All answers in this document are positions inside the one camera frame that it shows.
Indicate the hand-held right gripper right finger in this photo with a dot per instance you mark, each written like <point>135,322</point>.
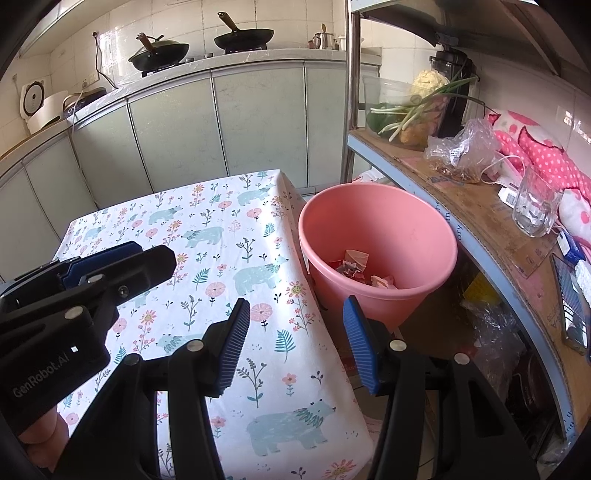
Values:
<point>362,350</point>

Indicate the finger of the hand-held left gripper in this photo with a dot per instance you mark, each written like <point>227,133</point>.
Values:
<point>143,272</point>
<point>106,256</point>

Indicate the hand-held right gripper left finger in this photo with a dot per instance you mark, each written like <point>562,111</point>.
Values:
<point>233,346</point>

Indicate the foil wrapper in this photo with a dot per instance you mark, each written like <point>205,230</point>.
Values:
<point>345,268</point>

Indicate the pink plastic bucket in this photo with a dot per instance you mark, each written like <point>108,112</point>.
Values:
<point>369,221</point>

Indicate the person's left hand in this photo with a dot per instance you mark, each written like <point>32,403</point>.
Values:
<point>41,434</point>

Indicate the floral bear tablecloth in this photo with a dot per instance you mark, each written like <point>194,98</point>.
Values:
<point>286,332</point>

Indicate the yellow packet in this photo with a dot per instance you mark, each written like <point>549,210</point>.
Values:
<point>480,288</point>

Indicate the crumpled clear plastic sheet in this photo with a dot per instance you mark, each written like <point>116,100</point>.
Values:
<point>501,341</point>

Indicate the white rice cooker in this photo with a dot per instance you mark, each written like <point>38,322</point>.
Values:
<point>41,110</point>

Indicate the black electric cooker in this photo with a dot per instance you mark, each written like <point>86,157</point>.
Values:
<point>85,98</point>

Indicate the cardboard shelf liner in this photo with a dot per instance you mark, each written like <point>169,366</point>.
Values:
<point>471,207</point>

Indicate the grey-green kitchen cabinet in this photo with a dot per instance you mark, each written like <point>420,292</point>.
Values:
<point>258,120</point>

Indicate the black wok with lid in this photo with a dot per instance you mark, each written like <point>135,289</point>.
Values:
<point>159,53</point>

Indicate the smartphone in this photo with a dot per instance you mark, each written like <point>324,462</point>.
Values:
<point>572,300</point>

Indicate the gas stove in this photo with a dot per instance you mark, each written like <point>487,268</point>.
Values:
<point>203,57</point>

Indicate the glass mug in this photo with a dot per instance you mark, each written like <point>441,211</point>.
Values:
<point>535,203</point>

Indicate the clear plastic bag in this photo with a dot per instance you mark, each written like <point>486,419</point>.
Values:
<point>466,147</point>

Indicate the green pepper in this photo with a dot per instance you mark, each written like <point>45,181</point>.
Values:
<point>383,117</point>

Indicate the blue white packet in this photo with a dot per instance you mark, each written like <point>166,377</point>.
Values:
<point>572,247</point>

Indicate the scallions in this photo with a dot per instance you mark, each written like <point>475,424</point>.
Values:
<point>415,115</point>

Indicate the black open wok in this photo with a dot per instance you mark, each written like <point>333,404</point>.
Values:
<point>244,38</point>

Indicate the glass bowl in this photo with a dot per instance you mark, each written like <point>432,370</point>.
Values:
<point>392,92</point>

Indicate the pink polka dot cloth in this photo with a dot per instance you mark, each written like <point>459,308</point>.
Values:
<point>545,147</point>

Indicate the cauliflower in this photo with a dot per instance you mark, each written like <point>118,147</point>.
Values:
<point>429,83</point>

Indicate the metal storage rack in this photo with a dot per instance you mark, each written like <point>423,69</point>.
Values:
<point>353,69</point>

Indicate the steel kettle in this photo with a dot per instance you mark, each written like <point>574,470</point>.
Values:
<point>324,41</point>

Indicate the black blender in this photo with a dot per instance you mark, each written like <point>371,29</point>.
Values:
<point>455,64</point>

